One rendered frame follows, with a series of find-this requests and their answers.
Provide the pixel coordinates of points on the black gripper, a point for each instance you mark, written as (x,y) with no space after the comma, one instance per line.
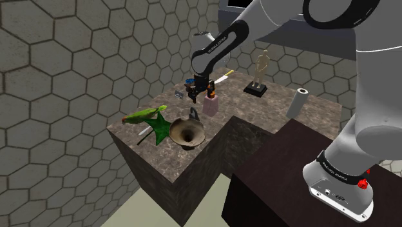
(200,83)

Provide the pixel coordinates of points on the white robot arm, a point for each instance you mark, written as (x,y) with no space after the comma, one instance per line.
(373,94)

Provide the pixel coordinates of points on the pink tapered block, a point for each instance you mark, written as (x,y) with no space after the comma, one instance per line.
(210,106)

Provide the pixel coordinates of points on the blue round bowl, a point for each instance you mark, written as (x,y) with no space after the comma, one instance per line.
(189,81)

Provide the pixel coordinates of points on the small grey card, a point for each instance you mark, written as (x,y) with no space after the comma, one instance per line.
(179,93)

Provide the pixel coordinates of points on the black curved object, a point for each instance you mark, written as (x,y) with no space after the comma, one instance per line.
(194,114)

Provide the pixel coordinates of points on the brown funnel-shaped bowl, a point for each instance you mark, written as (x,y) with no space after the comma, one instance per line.
(187,134)

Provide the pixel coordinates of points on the green star-shaped leaf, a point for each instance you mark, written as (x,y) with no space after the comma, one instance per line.
(161,129)

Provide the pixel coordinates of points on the tan human figure statue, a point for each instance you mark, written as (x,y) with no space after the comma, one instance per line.
(260,67)

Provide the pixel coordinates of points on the green parrot figure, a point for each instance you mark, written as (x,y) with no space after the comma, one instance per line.
(140,116)

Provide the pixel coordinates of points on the thin white stick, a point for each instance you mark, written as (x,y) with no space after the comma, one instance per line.
(144,130)

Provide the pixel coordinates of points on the white paper towel roll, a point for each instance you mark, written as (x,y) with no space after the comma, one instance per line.
(297,103)

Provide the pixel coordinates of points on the dark maroon robot stand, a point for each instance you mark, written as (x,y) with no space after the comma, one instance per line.
(282,176)

